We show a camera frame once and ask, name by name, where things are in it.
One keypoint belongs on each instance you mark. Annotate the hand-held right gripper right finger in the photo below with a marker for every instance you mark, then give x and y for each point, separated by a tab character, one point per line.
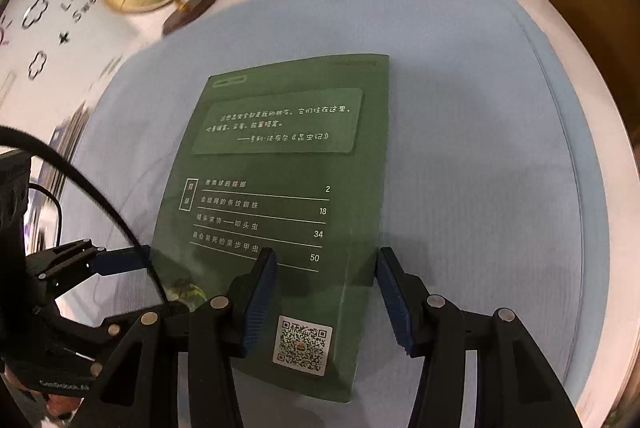
395	303

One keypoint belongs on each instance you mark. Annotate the dark green book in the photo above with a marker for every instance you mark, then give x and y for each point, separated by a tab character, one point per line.
280	148

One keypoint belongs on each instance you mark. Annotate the blue woven mat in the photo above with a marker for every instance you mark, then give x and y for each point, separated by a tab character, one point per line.
475	158

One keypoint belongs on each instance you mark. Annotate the person's left hand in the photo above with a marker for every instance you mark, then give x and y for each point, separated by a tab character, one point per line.
61	406

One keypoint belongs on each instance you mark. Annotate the clear rectangular wall strip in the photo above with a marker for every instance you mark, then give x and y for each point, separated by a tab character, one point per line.
6	86

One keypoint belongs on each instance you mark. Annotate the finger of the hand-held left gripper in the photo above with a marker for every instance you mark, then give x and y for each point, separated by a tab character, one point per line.
100	333
120	260

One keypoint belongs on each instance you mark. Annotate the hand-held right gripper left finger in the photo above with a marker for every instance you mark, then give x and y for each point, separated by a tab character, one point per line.
260	303

